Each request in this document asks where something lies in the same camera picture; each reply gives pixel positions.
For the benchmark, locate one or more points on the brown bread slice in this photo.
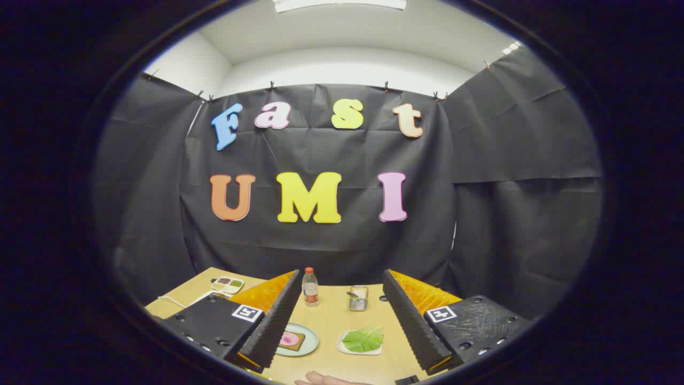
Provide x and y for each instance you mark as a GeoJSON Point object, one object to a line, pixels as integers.
{"type": "Point", "coordinates": [300, 342]}

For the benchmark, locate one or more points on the pink ham slice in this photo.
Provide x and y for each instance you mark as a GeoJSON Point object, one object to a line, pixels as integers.
{"type": "Point", "coordinates": [289, 339]}

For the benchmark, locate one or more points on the black backdrop cloth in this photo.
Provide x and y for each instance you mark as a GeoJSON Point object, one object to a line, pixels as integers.
{"type": "Point", "coordinates": [320, 251]}

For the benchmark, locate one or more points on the small white square plate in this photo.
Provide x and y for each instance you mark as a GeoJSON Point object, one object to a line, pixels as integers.
{"type": "Point", "coordinates": [340, 345]}

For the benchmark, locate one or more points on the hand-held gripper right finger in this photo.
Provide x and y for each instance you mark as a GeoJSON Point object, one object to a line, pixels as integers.
{"type": "Point", "coordinates": [411, 326]}

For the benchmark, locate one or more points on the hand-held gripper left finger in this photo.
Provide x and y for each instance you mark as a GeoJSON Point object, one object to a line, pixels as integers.
{"type": "Point", "coordinates": [272, 326]}

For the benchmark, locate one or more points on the small ceiling light panel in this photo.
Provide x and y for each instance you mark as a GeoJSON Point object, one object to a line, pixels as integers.
{"type": "Point", "coordinates": [511, 48]}

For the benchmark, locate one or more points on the clear bottle with red cap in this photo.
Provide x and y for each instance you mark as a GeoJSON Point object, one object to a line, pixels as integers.
{"type": "Point", "coordinates": [310, 291]}

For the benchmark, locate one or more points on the long ceiling light panel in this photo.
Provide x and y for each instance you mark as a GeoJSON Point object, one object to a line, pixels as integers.
{"type": "Point", "coordinates": [336, 4]}

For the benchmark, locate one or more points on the green lettuce leaf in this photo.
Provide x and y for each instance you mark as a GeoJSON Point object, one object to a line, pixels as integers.
{"type": "Point", "coordinates": [363, 340]}

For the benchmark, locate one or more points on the light green round plate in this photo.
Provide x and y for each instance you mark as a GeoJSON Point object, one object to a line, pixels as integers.
{"type": "Point", "coordinates": [311, 336]}

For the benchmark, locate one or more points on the white divided condiment tray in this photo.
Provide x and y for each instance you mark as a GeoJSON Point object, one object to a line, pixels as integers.
{"type": "Point", "coordinates": [227, 284]}

